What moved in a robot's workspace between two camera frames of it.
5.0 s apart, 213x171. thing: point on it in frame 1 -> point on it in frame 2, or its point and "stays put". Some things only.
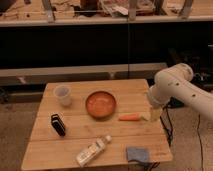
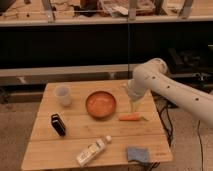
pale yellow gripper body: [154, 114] -> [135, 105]
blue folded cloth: [137, 155] stays put
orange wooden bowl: [101, 104] stays put
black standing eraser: [58, 124] stays put
